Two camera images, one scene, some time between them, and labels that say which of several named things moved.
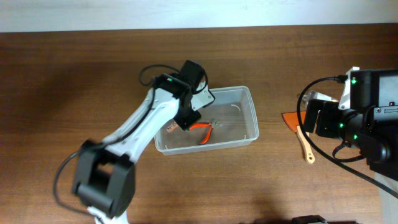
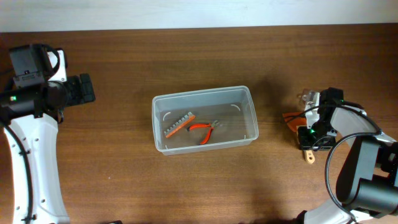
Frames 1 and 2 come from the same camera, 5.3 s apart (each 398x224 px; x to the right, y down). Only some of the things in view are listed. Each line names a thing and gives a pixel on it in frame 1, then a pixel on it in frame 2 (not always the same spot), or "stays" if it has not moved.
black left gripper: x=187 y=122 -> x=78 y=96
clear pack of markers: x=313 y=95 stays
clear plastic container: x=229 y=121 stays
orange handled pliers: x=207 y=124 stays
